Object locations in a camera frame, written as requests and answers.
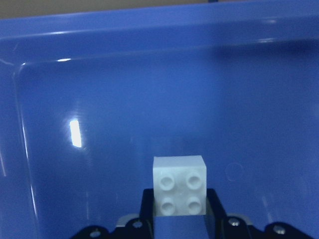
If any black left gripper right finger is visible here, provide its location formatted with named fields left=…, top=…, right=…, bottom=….
left=204, top=189, right=227, bottom=239

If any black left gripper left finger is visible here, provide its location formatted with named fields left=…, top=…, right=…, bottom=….
left=140, top=189, right=155, bottom=239

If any white block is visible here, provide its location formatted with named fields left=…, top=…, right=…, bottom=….
left=153, top=155, right=207, bottom=217

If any blue plastic tray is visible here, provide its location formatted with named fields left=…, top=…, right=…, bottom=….
left=0, top=0, right=319, bottom=239

